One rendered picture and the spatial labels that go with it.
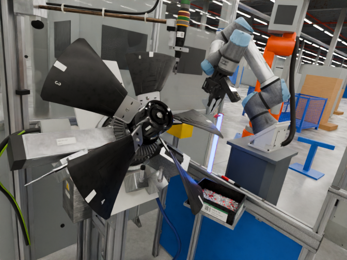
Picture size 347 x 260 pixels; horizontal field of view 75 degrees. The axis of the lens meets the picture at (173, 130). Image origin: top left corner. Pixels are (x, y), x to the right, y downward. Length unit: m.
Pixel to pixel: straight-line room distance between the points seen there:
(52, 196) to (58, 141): 0.90
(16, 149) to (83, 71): 0.29
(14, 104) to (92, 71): 0.53
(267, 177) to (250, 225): 0.28
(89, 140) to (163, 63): 0.44
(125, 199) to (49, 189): 0.76
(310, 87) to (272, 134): 7.47
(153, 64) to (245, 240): 0.94
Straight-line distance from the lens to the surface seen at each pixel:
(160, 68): 0.97
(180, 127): 1.29
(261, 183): 1.34
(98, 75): 0.78
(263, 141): 1.35
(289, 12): 4.69
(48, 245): 1.87
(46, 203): 1.67
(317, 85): 8.72
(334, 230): 2.70
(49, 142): 0.79
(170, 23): 0.87
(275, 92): 1.37
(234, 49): 0.95
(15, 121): 1.24
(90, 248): 1.49
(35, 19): 1.13
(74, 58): 0.79
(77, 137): 0.81
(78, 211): 1.20
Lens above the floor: 1.41
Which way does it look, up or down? 17 degrees down
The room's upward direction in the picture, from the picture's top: 8 degrees clockwise
